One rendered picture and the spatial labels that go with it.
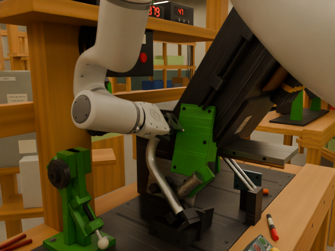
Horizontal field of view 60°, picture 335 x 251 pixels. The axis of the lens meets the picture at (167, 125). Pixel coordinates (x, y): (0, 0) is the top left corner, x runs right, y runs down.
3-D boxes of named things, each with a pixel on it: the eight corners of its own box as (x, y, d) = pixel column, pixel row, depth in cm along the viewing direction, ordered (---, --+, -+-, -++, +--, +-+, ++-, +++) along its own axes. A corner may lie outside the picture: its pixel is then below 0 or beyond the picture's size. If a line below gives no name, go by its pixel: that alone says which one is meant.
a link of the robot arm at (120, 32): (74, -30, 55) (65, 102, 72) (118, 3, 46) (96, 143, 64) (115, -25, 60) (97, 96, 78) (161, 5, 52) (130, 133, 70)
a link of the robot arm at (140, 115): (143, 121, 68) (151, 122, 70) (128, 93, 72) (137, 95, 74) (121, 142, 72) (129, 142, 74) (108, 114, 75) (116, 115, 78)
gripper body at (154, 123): (148, 125, 70) (174, 129, 79) (132, 93, 74) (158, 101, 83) (128, 143, 73) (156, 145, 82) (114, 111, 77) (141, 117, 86)
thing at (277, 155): (297, 156, 93) (298, 147, 93) (283, 170, 81) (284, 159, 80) (194, 138, 116) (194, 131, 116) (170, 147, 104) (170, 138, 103)
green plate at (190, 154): (216, 179, 88) (227, 110, 88) (203, 180, 81) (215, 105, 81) (184, 170, 95) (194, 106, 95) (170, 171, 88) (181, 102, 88)
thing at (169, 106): (215, 180, 125) (218, 102, 119) (174, 206, 102) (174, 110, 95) (180, 171, 136) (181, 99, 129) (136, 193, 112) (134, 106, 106)
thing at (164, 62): (195, 118, 790) (196, 31, 745) (129, 134, 603) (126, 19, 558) (179, 116, 823) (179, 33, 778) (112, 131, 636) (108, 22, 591)
